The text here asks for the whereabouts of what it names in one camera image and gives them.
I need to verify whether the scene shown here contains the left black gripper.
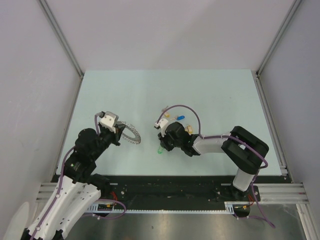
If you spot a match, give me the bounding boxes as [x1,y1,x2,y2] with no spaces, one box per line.
[91,120,125,160]

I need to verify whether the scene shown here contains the aluminium rail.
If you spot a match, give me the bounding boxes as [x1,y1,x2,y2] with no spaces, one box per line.
[36,182,59,203]
[252,71,309,205]

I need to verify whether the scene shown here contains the aluminium frame post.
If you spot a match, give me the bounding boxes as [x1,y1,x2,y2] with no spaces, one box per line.
[37,0,84,80]
[255,0,304,77]

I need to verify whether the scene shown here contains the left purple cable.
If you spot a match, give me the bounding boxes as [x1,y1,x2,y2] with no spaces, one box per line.
[28,112,103,240]

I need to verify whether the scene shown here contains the left aluminium rail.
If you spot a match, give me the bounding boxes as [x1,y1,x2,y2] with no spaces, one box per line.
[36,182,59,203]

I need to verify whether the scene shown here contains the left aluminium frame post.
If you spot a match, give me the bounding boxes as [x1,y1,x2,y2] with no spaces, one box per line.
[37,0,84,80]

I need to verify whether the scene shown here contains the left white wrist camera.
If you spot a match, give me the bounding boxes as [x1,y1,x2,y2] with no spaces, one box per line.
[98,111,119,133]

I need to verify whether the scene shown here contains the yellow tag key far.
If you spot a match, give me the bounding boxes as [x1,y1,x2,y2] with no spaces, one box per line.
[161,106,171,118]

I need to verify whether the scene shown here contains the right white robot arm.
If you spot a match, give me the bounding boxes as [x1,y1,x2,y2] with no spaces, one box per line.
[154,120,269,201]

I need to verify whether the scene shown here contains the right aluminium frame post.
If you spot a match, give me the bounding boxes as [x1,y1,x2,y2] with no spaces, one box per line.
[255,0,304,77]

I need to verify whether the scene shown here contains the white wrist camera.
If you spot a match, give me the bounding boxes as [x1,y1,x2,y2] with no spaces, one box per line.
[98,111,119,133]
[154,118,169,137]

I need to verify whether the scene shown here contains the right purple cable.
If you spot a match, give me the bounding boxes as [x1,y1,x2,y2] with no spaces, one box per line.
[156,104,276,228]

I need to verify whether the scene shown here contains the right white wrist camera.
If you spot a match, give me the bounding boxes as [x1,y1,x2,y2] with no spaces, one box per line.
[154,118,169,137]

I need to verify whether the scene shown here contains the grey slotted cable duct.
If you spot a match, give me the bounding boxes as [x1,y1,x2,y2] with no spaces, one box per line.
[84,203,234,215]

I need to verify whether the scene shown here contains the blue tag key far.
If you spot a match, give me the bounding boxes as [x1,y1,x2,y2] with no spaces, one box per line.
[171,115,185,121]

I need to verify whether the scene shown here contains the right aluminium rail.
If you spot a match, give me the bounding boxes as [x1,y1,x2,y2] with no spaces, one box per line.
[252,71,309,205]

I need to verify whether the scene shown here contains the yellow tag key right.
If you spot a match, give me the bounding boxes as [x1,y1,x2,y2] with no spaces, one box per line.
[186,125,193,134]

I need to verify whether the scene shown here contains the green tag key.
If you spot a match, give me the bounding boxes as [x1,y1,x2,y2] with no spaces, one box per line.
[157,145,164,154]

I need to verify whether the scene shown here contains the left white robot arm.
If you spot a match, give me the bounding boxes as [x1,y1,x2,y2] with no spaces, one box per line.
[21,124,125,240]

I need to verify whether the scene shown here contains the purple cable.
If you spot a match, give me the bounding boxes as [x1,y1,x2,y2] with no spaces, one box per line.
[156,104,276,228]
[28,112,103,240]

